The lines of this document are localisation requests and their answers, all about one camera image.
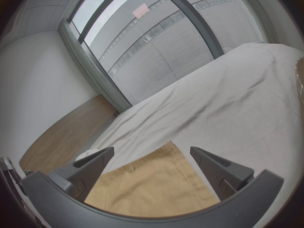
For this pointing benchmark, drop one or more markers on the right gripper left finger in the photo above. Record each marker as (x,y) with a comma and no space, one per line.
(85,174)

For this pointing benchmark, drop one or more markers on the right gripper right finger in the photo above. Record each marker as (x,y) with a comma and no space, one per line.
(223,177)

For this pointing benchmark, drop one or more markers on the tan shorts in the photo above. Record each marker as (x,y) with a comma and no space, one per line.
(147,184)

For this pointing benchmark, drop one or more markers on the white garment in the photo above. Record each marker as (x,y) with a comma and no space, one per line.
(86,154)

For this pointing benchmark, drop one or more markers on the bed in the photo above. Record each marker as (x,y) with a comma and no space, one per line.
(213,103)

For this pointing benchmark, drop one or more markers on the window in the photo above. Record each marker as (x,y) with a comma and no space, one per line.
(166,56)

